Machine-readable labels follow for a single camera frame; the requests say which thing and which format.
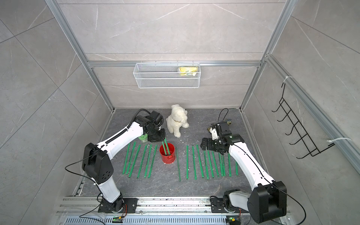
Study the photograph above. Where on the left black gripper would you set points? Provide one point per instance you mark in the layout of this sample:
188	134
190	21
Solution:
163	135

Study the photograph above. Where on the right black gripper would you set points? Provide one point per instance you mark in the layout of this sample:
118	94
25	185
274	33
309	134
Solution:
209	146

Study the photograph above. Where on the twelfth green straw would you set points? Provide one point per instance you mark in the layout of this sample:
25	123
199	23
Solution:
148	160

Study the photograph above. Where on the thirteenth green straw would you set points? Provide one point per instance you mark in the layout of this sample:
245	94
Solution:
152	162

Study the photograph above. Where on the fourteenth green straw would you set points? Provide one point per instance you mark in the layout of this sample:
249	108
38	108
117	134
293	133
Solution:
142	160

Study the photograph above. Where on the sixteenth green straw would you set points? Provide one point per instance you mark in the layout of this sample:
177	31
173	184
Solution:
131	156

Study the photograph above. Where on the fifteenth green straw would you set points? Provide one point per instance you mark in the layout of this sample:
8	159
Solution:
134	162

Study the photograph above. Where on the eleventh green straw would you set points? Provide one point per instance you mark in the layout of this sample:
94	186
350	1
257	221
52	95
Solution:
236	168

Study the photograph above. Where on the seventeenth green straw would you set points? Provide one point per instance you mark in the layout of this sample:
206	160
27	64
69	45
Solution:
126	159

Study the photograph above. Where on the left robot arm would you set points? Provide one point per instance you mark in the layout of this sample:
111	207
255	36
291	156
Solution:
96	162

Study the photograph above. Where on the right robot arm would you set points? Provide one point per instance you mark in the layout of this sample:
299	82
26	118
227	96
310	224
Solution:
268	199

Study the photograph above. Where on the red cylindrical container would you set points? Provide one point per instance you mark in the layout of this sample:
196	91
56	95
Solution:
168	159

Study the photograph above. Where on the small green lidded jar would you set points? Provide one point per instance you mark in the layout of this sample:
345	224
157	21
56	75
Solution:
143	138

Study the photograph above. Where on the green straw bundle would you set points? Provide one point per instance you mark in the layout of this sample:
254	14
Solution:
165	147

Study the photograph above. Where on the white plush dog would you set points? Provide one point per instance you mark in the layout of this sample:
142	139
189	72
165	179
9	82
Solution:
176	120

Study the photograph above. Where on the yellow sponge in basket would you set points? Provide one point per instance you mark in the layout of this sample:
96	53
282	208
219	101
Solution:
188	71

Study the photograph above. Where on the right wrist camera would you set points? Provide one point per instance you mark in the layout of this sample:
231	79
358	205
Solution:
215	134

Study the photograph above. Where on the white wire mesh basket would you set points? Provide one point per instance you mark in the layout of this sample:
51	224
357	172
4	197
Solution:
164	75

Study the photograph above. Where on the black wire hook rack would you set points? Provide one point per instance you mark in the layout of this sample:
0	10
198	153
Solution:
298	128

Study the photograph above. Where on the metal base rail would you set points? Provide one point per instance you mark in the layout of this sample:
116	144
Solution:
150	210

